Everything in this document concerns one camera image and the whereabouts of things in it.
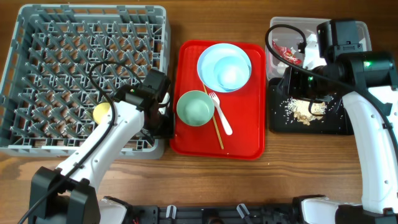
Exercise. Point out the black plastic tray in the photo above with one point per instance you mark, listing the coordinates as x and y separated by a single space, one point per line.
282 120

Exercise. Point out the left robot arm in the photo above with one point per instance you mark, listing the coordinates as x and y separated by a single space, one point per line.
67 194

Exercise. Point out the yellow cup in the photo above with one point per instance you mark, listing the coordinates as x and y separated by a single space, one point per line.
102 113

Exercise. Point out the light blue plate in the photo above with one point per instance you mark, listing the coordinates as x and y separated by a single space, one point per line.
210 56

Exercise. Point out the green bowl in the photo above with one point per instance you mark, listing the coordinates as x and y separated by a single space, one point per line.
195 108

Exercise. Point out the red snack wrapper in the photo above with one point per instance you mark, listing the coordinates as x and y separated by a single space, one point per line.
286 54

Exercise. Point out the light blue bowl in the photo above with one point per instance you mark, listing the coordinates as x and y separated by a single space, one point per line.
231 73

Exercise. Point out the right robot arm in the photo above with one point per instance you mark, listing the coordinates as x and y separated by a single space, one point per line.
367 83

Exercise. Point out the food scraps pile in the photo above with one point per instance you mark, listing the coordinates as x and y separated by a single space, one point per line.
302 111

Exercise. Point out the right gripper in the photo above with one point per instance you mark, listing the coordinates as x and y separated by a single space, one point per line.
292 78

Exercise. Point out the red plastic tray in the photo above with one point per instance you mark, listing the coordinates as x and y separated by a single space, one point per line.
245 110

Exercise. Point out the wooden chopstick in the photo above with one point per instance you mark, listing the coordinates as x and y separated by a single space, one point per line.
215 124

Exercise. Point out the grey plastic dishwasher rack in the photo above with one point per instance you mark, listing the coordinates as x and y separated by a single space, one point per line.
66 59

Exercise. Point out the white plastic fork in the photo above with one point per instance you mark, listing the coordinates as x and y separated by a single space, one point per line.
227 128

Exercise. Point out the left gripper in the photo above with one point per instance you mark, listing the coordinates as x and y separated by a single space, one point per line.
169 131

